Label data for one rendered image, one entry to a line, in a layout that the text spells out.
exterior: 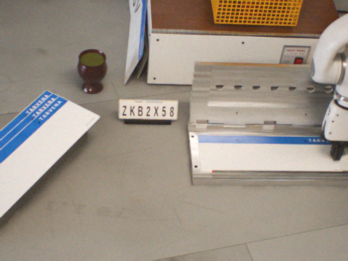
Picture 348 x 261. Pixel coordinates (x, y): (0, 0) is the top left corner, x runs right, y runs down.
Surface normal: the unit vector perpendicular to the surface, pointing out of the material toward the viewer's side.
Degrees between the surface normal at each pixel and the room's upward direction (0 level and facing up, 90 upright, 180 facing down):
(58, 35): 0
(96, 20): 0
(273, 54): 90
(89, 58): 0
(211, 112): 76
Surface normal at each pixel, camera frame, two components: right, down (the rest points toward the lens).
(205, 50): 0.06, 0.73
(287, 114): 0.08, 0.54
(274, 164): 0.09, -0.69
